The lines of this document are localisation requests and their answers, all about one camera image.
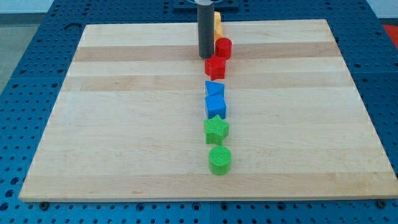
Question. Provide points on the wooden board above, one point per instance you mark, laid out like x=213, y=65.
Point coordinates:
x=127, y=125

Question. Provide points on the yellow block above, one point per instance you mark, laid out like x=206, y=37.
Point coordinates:
x=218, y=29

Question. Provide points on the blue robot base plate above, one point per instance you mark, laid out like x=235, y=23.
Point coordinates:
x=188, y=5

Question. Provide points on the green cylinder block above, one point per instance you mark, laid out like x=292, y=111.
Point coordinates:
x=219, y=158

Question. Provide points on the blue triangle block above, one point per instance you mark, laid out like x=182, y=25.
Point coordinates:
x=214, y=88

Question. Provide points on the red cylinder block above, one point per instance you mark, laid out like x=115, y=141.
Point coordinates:
x=223, y=47

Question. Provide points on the red star block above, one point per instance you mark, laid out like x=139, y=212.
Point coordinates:
x=215, y=67

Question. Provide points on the blue cube block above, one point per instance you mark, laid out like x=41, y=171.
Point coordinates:
x=215, y=105

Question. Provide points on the green star block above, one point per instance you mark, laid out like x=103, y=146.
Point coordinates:
x=216, y=130

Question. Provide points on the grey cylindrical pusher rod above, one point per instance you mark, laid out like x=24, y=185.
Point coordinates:
x=205, y=17

